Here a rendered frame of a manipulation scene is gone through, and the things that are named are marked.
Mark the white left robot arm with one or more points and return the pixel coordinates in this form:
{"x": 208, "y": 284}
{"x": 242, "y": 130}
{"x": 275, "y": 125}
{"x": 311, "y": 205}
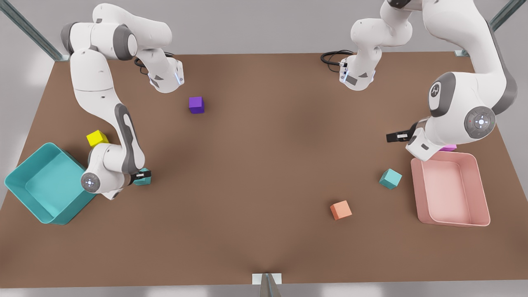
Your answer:
{"x": 462, "y": 53}

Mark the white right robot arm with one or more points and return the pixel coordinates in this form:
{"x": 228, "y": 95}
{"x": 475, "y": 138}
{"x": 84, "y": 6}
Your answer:
{"x": 97, "y": 78}

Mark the teal cube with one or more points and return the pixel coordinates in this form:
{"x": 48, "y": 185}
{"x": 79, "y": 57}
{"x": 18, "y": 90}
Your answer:
{"x": 390, "y": 178}
{"x": 145, "y": 180}

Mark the pink cube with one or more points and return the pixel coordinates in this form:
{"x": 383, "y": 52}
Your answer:
{"x": 449, "y": 147}

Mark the yellow cube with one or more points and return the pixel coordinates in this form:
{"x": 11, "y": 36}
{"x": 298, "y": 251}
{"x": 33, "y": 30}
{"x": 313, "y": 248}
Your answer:
{"x": 97, "y": 138}

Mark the pink tray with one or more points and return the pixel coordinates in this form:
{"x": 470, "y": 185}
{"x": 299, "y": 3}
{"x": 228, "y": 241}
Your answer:
{"x": 449, "y": 189}

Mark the purple cube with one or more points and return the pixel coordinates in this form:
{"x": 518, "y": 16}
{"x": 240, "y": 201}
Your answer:
{"x": 196, "y": 104}

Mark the orange cube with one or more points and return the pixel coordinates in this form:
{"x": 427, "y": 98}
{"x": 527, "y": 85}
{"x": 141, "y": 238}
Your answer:
{"x": 340, "y": 210}

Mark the teal tray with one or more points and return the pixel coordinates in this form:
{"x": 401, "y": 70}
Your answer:
{"x": 45, "y": 183}

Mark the silver frame post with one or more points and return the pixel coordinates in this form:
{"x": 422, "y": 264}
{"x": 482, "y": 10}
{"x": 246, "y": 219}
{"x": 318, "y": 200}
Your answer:
{"x": 267, "y": 284}
{"x": 495, "y": 22}
{"x": 31, "y": 29}

